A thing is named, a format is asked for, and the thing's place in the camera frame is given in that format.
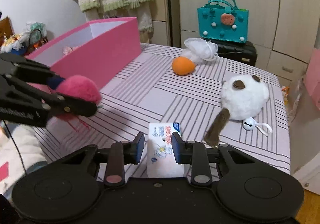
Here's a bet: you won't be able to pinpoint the white plush toy brown ears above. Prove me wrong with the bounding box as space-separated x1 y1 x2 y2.
204 74 270 147

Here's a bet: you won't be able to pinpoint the pink paper bag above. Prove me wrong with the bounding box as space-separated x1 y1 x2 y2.
304 48 320 109

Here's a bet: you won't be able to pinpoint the floral pink fabric scrunchie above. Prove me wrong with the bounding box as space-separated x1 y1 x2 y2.
62 46 79 56

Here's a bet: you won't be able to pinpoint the magenta fluffy pom ball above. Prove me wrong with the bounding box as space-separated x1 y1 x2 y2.
52 75 101 122

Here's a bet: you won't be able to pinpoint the white mesh bath pouf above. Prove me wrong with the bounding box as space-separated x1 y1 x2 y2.
181 38 219 65

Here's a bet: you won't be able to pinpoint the black suitcase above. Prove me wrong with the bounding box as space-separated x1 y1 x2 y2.
206 39 257 67

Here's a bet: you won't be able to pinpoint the blue wet wipes pack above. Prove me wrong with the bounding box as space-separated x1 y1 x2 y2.
146 122 184 178

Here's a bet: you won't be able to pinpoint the brown wooden cabinet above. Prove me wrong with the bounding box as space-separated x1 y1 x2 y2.
0 17 13 46

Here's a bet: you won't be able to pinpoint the beige wardrobe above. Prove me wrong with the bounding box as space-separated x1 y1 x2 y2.
171 0 319 81

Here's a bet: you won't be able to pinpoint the orange soft ball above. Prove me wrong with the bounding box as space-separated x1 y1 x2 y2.
172 56 196 76

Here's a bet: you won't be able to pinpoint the teal felt handbag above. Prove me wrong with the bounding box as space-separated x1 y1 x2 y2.
197 0 249 43

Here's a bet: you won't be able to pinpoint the pink cardboard box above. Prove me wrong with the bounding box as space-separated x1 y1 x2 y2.
28 17 141 88

